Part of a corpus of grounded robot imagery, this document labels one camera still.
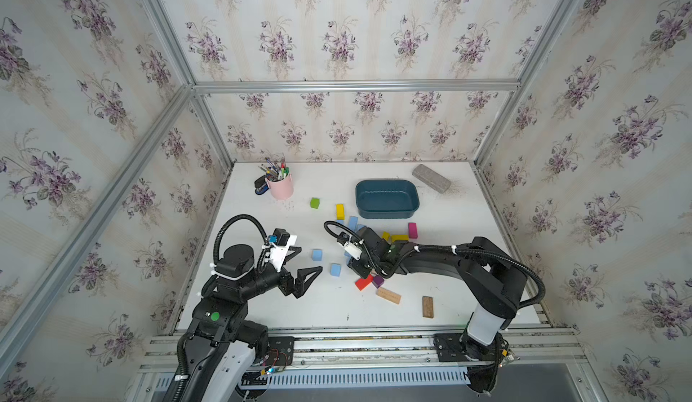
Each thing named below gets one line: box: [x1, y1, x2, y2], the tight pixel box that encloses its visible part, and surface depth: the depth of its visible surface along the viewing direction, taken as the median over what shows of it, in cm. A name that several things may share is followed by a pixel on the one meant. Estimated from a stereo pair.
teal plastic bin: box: [355, 179, 421, 220], surface depth 109 cm
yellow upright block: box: [335, 203, 346, 221], surface depth 104 cm
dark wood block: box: [421, 295, 434, 319], surface depth 82 cm
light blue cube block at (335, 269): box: [329, 263, 342, 277], surface depth 90 cm
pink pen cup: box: [264, 173, 294, 201], surface depth 104 cm
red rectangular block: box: [355, 274, 374, 292], surface depth 87 cm
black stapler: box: [254, 174, 270, 195], surface depth 109 cm
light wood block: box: [375, 286, 402, 305], surface depth 85 cm
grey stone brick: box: [411, 164, 452, 194], surface depth 116 cm
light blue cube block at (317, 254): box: [310, 248, 324, 262], surface depth 93 cm
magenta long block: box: [408, 221, 419, 239], surface depth 100 cm
